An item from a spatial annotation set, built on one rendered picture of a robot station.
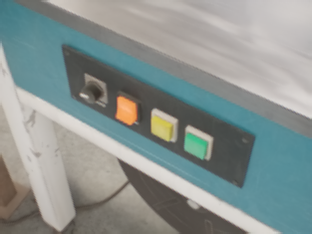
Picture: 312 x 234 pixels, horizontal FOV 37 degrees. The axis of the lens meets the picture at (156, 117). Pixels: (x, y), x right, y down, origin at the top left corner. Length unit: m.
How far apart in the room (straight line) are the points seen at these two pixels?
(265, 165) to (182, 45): 0.15
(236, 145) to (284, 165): 0.05
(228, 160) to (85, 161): 0.83
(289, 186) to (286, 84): 0.11
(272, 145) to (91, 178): 0.85
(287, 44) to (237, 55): 0.05
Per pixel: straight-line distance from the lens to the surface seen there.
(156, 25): 0.49
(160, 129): 0.51
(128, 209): 1.19
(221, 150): 0.50
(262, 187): 0.51
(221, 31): 0.48
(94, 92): 0.55
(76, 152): 1.31
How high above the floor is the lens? 1.03
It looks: 48 degrees down
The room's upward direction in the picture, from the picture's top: straight up
